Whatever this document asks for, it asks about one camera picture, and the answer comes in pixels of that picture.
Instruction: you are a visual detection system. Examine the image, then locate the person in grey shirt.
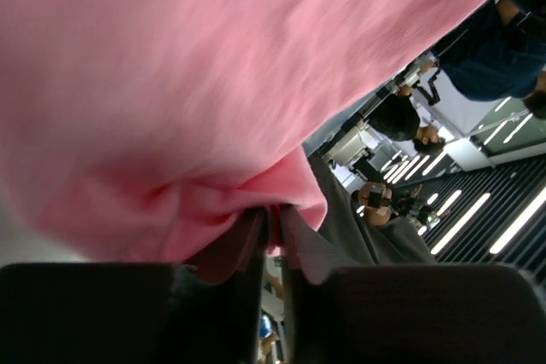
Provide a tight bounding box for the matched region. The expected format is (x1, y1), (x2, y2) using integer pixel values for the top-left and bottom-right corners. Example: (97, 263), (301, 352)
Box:
(308, 154), (436, 265)

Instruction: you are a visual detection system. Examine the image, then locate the pink t shirt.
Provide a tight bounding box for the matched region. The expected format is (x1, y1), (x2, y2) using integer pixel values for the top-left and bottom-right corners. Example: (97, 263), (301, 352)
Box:
(1, 0), (485, 262)

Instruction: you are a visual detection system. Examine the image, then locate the background workstation robot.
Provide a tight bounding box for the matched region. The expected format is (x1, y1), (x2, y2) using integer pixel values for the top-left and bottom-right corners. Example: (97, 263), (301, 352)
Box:
(327, 127), (382, 170)

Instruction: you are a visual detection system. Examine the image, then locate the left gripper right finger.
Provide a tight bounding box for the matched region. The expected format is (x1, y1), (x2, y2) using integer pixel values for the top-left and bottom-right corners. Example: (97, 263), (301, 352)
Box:
(279, 205), (545, 363)

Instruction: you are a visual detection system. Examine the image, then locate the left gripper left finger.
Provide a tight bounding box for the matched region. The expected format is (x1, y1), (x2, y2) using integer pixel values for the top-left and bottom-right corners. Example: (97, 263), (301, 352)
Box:
(1, 208), (267, 363)

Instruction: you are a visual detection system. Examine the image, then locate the person in black shirt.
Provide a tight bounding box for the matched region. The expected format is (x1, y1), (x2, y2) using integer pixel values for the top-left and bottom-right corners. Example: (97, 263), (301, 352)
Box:
(368, 85), (445, 156)

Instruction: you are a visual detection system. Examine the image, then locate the person in blue shirt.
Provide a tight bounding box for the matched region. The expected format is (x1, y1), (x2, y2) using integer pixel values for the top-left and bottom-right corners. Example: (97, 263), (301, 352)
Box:
(431, 0), (545, 120)

